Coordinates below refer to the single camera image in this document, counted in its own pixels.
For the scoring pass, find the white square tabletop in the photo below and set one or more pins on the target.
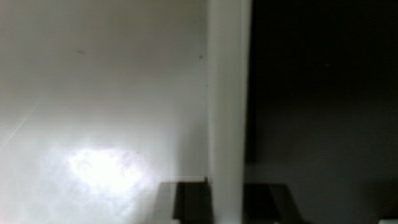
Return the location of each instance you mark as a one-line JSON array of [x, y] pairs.
[[122, 81]]

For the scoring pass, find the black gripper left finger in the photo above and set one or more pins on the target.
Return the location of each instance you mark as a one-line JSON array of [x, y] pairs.
[[192, 203]]

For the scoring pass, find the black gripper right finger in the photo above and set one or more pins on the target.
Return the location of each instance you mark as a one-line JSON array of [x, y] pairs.
[[268, 205]]

